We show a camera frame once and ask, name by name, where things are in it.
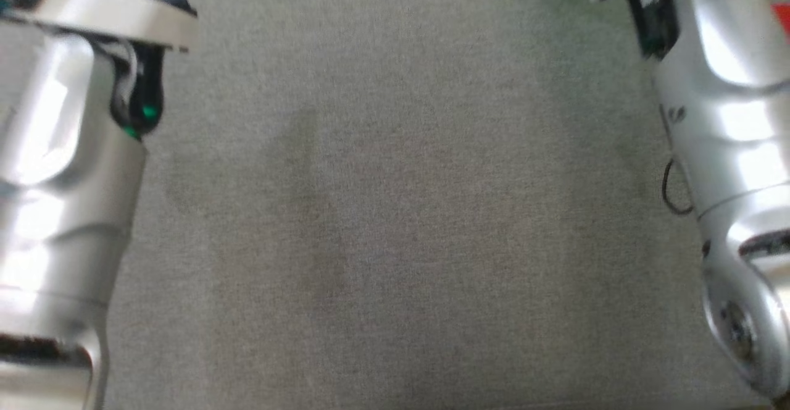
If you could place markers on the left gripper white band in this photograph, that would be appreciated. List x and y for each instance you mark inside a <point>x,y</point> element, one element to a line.
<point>92,8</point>

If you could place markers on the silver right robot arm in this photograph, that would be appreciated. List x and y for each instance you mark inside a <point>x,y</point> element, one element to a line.
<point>734,150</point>

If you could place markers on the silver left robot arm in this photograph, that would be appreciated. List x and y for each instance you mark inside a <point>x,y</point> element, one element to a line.
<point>55,212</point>

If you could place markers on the grey fabric sofa seat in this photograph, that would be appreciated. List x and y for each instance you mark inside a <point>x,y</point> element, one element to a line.
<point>401,212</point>

